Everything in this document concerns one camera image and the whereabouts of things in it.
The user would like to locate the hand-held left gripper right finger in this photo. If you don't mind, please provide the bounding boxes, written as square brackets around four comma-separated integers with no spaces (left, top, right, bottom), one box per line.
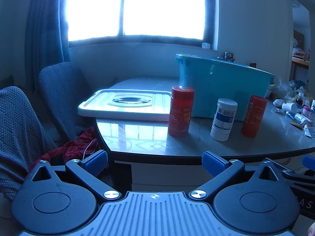
[189,151,287,201]

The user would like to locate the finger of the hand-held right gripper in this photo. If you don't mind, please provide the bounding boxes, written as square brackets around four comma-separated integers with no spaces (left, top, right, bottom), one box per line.
[282,154,315,190]

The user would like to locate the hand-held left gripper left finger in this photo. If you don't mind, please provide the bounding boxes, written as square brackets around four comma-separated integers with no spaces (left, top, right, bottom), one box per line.
[26,150,123,201]

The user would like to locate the white bottle blue label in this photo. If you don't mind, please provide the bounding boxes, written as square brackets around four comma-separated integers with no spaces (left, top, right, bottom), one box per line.
[210,98,238,142]

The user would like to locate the red cylindrical bottle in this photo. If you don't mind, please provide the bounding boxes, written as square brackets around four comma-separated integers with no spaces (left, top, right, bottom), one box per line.
[168,86,195,137]
[241,95,268,138]

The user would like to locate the white plastic box lid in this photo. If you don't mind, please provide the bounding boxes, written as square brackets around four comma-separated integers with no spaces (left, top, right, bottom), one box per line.
[77,89,173,122]

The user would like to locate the teal plastic storage box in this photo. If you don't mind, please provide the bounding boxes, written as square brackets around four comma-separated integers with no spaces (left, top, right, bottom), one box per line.
[176,53,275,122]

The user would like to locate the grey glossy desktop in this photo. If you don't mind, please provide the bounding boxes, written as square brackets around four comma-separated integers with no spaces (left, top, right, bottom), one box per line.
[95,76,315,164]

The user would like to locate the red cloth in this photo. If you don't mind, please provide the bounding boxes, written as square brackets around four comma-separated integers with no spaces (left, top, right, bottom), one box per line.
[31,127,99,169]

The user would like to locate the blue white tube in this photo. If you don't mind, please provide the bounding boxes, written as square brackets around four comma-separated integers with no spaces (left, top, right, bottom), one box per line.
[285,111,309,126]

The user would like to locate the small white lying bottle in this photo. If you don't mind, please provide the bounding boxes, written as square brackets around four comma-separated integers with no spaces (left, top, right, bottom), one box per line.
[282,102,298,112]

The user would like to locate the grey knit covered chair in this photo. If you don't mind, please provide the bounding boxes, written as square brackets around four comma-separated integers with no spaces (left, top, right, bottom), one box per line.
[0,86,59,202]
[38,62,99,143]

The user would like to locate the crumpled clear plastic bag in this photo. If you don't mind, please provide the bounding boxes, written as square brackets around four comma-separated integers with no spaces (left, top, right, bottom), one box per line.
[274,77,311,102]

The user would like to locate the wooden background shelf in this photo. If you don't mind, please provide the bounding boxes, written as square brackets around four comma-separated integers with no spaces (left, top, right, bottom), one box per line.
[291,29,311,79]

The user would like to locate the blue curtain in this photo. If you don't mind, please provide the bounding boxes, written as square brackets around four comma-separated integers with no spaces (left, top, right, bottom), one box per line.
[25,0,71,91]

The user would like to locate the bright window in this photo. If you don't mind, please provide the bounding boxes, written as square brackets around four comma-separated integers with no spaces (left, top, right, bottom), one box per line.
[66,0,217,48]

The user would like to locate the thin white cable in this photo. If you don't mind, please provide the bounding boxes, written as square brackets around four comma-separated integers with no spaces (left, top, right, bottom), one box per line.
[82,139,98,161]

